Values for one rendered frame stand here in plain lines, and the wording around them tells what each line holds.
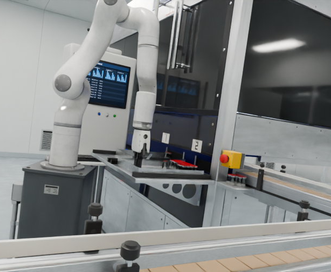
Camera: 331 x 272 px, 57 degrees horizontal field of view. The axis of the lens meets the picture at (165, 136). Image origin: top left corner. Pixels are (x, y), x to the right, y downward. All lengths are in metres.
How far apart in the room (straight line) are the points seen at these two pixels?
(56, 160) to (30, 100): 5.33
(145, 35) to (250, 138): 0.69
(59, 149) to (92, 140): 0.84
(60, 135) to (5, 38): 5.46
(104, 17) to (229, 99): 0.65
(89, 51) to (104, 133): 0.97
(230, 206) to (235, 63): 0.67
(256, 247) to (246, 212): 1.14
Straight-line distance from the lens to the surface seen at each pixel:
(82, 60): 1.38
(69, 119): 1.38
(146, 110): 1.32
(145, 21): 1.38
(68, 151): 1.40
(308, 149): 1.89
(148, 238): 0.46
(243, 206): 1.62
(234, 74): 1.47
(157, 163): 1.64
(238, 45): 1.50
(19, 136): 6.73
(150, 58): 1.34
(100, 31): 1.40
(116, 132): 2.28
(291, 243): 0.56
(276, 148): 1.69
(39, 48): 6.79
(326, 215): 1.23
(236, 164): 1.39
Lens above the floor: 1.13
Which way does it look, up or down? 3 degrees down
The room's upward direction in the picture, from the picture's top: 8 degrees clockwise
